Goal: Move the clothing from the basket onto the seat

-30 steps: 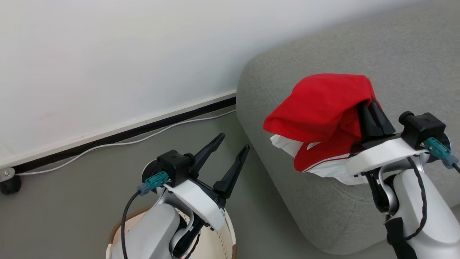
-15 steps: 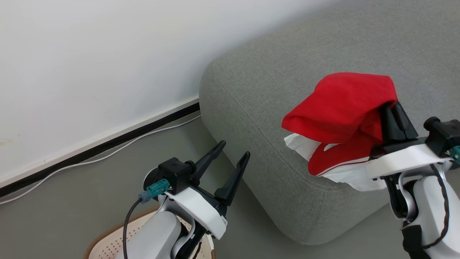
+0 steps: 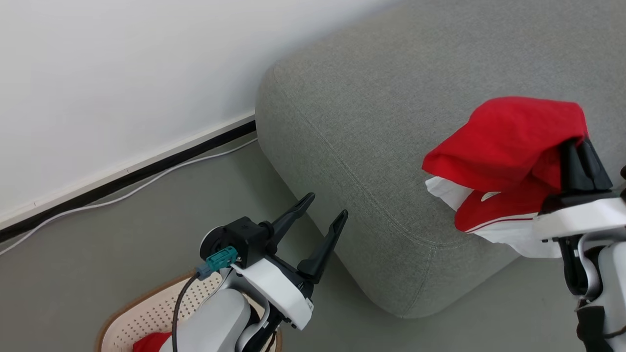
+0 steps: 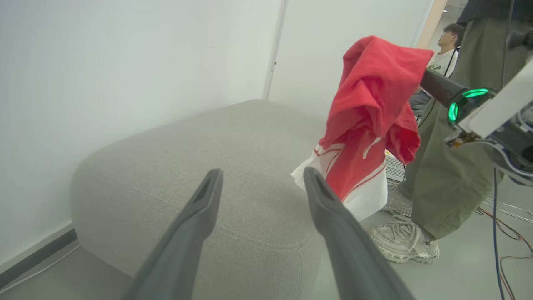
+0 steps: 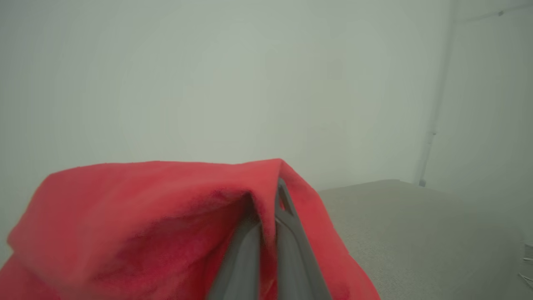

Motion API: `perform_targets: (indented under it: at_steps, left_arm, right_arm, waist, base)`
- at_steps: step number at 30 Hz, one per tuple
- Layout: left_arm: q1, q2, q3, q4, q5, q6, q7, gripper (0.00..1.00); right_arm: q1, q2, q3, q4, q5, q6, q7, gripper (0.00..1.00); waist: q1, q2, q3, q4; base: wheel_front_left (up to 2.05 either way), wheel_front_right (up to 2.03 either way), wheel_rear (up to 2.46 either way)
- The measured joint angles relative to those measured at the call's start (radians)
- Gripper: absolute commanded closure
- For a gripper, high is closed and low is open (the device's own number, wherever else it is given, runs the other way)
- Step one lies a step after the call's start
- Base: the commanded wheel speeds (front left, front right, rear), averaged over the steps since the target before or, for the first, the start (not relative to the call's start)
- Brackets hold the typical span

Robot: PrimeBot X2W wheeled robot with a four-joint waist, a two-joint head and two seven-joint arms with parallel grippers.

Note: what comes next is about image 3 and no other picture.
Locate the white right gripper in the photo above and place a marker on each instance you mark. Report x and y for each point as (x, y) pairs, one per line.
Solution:
(582, 217)

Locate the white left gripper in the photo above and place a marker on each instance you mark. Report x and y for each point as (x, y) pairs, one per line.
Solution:
(279, 293)

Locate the red and white garment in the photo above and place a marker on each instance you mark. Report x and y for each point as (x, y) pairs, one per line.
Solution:
(508, 137)

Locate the plain red garment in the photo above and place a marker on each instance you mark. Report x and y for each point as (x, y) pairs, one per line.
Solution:
(151, 343)

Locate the grey fabric sofa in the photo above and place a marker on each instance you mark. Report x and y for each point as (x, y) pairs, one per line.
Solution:
(367, 122)

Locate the black and white baseboard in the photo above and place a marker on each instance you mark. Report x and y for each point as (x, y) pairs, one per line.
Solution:
(127, 180)

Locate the cream perforated laundry basket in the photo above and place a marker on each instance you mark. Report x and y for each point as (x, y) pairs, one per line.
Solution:
(142, 318)

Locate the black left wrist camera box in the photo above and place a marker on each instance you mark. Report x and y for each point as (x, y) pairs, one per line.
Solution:
(242, 234)

